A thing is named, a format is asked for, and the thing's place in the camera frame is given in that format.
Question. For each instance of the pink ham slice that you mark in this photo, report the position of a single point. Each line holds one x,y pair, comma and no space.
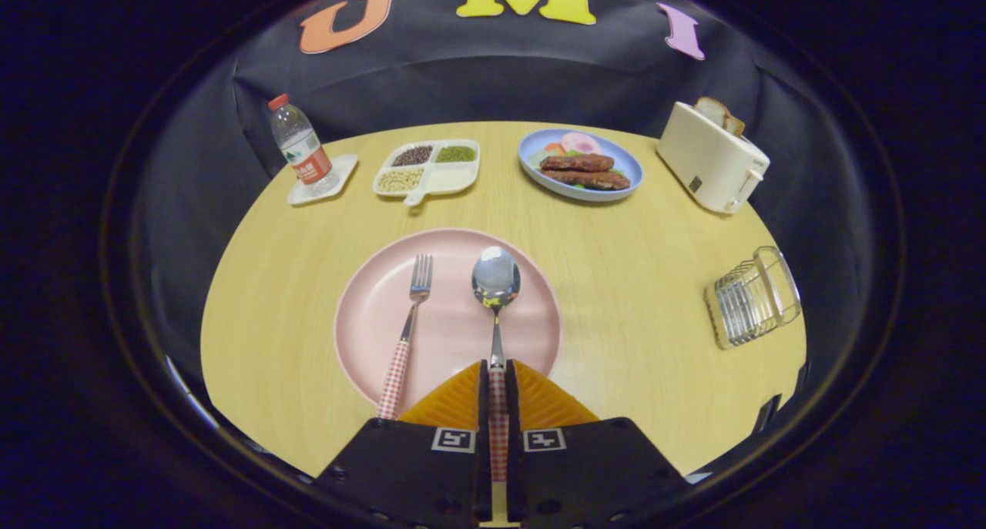
580,142

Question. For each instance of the metal cutlery basket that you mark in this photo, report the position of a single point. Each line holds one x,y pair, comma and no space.
751,302

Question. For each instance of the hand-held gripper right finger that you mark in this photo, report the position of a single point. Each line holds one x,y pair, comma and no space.
601,475

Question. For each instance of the white toaster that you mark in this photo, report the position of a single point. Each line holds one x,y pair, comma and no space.
709,167

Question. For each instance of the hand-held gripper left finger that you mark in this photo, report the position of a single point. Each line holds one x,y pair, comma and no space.
400,475

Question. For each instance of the blue oval plate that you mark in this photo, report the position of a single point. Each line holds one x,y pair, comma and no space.
616,163

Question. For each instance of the pink round plate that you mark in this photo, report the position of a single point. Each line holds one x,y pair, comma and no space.
454,321

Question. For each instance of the toast bread slice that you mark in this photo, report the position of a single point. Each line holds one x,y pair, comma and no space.
736,125
712,112

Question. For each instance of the brown meat patty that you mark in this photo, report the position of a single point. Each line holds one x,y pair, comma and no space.
576,162
589,179

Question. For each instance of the white divided grain dish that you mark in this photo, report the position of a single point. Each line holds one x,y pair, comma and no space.
451,179

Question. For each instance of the clear water bottle red cap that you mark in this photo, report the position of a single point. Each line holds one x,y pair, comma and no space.
304,155

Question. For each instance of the white square coaster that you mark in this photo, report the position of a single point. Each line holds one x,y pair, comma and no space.
343,171

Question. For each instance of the black backdrop cloth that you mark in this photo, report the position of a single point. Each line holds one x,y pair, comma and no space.
477,82

